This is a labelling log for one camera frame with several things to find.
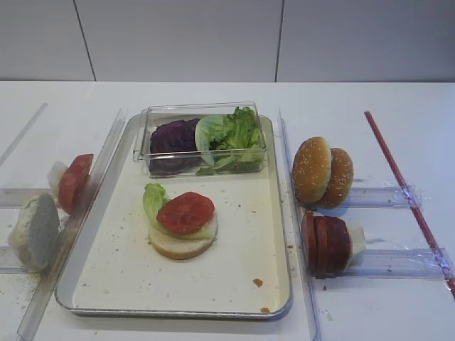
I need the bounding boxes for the green lettuce in box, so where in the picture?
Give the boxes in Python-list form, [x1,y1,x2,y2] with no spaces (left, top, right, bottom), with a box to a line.
[195,107,263,175]

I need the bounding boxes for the tomato slice on bread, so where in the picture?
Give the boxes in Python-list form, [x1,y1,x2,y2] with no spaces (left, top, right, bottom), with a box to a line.
[156,192,215,234]

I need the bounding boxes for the lettuce leaf on bread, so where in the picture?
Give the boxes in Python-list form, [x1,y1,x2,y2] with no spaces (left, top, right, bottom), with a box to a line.
[142,183,208,239]

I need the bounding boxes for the bottom bread slice on tray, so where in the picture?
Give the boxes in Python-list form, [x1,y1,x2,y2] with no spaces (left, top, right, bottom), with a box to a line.
[148,211,218,260]

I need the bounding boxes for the standing meat patty stack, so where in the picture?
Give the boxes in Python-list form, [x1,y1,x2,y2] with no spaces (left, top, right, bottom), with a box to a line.
[301,211,353,276]

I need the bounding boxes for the standing tomato slices left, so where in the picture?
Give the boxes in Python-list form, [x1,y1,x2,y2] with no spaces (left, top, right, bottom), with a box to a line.
[58,153,94,215]

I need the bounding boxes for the standing bread slice left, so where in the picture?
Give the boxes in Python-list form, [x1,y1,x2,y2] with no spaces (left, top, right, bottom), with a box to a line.
[7,193,60,271]

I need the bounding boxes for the purple cabbage leaf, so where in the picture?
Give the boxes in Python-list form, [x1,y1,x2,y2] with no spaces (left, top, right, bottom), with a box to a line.
[149,119,199,176]

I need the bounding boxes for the clear plastic vegetable box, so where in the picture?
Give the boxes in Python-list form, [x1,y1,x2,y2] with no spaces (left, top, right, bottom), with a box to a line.
[133,102,267,178]

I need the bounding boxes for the metal baking tray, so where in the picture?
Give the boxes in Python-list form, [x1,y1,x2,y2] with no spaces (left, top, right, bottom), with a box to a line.
[55,117,291,320]

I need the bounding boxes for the front sesame bun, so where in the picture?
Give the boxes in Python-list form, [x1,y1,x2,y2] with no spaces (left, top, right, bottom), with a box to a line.
[292,136,331,202]

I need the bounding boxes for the sesame bun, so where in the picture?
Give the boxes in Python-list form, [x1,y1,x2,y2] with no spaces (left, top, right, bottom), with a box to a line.
[292,136,331,202]
[317,148,354,209]

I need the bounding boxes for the rear sesame bun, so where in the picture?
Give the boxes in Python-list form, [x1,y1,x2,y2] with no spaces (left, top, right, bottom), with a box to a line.
[317,148,354,209]

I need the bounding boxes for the clear track upper right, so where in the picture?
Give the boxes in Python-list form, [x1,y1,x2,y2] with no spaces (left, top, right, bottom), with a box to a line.
[341,186,422,209]

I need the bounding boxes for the clear track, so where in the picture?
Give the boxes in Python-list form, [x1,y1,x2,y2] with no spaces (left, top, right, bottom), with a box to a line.
[0,245,35,274]
[341,186,422,209]
[342,249,454,280]
[0,188,52,209]

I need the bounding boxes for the clear track lower right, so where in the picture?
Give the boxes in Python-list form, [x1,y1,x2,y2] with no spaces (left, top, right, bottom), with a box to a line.
[342,249,454,280]

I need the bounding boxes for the clear track upper left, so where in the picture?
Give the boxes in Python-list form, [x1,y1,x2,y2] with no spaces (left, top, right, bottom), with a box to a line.
[0,188,52,209]

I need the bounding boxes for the red plastic strip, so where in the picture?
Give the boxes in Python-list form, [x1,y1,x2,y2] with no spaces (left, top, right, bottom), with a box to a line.
[364,111,454,296]

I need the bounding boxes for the clear track lower left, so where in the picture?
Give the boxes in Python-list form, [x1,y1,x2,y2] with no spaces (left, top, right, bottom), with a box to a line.
[0,245,35,274]

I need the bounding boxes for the clear rail left of tray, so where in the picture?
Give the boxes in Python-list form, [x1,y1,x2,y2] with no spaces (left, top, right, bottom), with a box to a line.
[16,109,126,340]

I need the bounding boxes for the clear rail of tray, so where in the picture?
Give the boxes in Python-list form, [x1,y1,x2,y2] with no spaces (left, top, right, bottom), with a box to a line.
[278,109,321,340]
[16,109,126,340]

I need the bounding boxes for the clear rail right of tray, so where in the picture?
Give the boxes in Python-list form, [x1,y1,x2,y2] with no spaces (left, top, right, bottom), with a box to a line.
[278,109,321,340]

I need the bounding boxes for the clear far left rail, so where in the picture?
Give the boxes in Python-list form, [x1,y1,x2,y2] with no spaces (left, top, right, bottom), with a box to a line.
[0,102,49,166]

